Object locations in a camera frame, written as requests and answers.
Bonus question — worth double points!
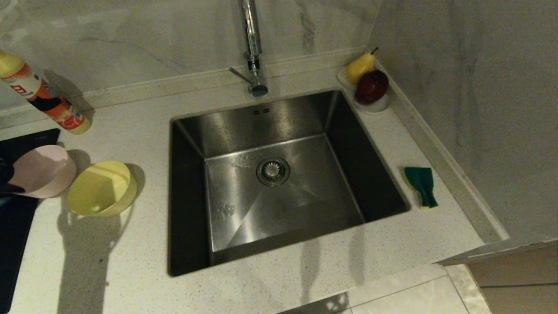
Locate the green and yellow sponge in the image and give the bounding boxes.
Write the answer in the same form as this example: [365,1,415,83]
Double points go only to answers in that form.
[403,167,439,209]

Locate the black induction cooktop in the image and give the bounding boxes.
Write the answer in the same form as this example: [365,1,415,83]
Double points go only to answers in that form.
[0,128,61,314]

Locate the dark red apple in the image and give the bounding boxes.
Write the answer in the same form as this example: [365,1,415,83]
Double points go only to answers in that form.
[355,70,389,105]

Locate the small white dish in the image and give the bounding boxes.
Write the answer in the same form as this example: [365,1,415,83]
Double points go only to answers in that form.
[337,65,359,90]
[352,89,391,115]

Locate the stainless steel sink basin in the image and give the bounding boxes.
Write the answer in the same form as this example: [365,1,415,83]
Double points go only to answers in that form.
[168,89,411,277]

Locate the chrome faucet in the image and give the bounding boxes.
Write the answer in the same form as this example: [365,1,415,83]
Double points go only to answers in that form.
[228,0,269,97]

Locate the round metal drain strainer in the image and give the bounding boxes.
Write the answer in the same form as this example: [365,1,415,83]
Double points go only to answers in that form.
[256,157,291,187]

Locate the yellow pear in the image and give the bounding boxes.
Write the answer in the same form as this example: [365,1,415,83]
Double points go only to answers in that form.
[347,47,379,85]

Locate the yellow plastic bowl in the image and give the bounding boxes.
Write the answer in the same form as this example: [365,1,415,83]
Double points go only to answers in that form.
[68,161,138,217]

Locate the yellow-capped orange dish soap bottle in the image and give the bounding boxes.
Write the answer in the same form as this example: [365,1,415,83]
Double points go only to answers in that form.
[0,49,92,135]

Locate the pink plastic bowl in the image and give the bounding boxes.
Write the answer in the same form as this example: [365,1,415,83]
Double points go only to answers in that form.
[9,145,78,199]

